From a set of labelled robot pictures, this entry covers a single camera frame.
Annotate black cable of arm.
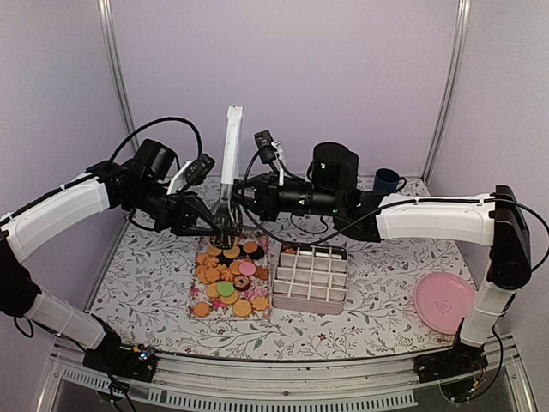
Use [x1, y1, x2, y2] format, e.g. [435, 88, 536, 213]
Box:
[106, 115, 205, 168]
[235, 149, 546, 276]

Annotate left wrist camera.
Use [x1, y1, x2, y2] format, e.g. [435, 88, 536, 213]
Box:
[166, 153, 215, 195]

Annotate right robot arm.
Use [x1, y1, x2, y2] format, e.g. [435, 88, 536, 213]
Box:
[232, 142, 533, 374]

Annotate beige embossed round biscuit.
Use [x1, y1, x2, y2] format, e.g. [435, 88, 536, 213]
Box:
[232, 300, 253, 318]

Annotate pink divided cookie tin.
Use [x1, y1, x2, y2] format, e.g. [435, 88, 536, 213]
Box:
[271, 245, 348, 315]

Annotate floral rectangular tray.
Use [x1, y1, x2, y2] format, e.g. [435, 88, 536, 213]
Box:
[188, 232, 272, 321]

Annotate right metal frame post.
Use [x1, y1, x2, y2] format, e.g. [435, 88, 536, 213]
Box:
[421, 0, 472, 186]

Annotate dark blue mug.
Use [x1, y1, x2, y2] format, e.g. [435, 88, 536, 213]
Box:
[372, 168, 407, 195]

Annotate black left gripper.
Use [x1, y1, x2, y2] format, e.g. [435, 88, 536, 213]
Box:
[128, 178, 224, 236]

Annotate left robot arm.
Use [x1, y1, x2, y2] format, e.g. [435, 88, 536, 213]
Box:
[1, 139, 219, 373]

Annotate tan round cookie on black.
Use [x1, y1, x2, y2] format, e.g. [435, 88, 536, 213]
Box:
[243, 241, 258, 255]

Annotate metal frame post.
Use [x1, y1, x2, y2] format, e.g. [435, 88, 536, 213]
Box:
[96, 0, 135, 134]
[421, 0, 472, 186]

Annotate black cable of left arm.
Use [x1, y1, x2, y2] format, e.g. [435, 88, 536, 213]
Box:
[106, 115, 205, 168]

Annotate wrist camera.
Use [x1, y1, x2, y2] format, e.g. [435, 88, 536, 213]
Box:
[254, 130, 283, 165]
[166, 153, 215, 195]

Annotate pink sandwich cookie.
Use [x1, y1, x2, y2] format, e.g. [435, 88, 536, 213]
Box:
[239, 261, 256, 276]

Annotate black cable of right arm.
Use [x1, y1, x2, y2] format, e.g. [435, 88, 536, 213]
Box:
[235, 149, 546, 276]

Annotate aluminium front rail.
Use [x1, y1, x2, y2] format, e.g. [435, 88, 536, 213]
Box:
[37, 336, 539, 411]

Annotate chocolate sprinkle donut cookie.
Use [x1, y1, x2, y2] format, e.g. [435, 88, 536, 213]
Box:
[233, 276, 251, 292]

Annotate pink plate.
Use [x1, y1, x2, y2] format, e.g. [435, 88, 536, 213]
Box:
[413, 272, 475, 335]

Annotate green sandwich cookie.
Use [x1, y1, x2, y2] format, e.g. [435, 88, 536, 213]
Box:
[217, 281, 235, 297]

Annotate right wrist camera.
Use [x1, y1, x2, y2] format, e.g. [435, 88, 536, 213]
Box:
[254, 130, 283, 165]

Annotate left metal frame post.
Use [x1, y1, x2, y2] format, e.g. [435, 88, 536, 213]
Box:
[96, 0, 135, 134]

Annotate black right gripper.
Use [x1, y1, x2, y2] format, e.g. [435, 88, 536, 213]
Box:
[225, 171, 341, 221]

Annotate metal serving tongs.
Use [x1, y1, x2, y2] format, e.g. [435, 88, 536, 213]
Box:
[210, 106, 244, 250]

